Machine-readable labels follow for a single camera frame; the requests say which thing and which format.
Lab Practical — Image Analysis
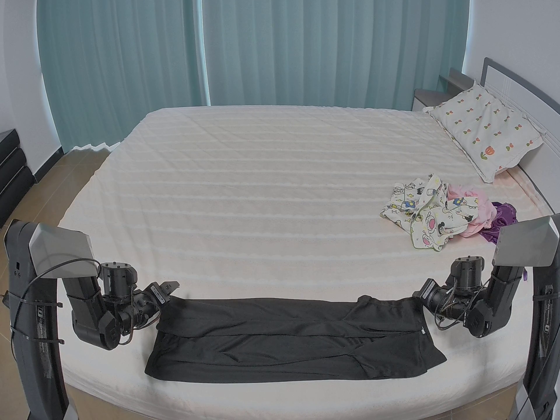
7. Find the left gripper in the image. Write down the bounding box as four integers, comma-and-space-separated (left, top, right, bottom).
134, 280, 181, 324

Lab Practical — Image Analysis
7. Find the white printed garment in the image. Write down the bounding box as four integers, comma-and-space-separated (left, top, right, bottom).
380, 173, 480, 251

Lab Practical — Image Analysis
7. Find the blue-green curtain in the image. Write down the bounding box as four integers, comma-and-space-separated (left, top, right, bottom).
199, 0, 471, 113
37, 0, 211, 154

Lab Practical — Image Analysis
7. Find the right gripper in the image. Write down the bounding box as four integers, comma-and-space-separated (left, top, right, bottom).
414, 279, 456, 323

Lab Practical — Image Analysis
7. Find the black cable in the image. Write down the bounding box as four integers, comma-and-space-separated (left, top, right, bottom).
0, 258, 101, 353

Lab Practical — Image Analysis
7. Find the black T-shirt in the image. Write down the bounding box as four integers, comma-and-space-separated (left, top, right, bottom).
144, 295, 448, 383

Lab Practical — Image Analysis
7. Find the bed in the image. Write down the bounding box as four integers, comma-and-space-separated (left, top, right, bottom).
59, 56, 560, 403

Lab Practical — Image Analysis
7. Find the white printed pillow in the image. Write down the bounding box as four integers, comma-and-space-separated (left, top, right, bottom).
429, 80, 545, 183

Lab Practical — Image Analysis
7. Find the black chest of drawers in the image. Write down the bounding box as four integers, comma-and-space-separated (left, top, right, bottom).
0, 129, 35, 228

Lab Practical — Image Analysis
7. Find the pink garment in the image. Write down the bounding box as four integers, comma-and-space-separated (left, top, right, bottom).
446, 183, 497, 239

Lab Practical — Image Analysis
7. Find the grey bedside table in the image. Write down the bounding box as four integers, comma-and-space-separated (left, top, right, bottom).
413, 68, 475, 113

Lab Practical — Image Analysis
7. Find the purple garment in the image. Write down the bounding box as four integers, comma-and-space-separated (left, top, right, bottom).
479, 202, 519, 246

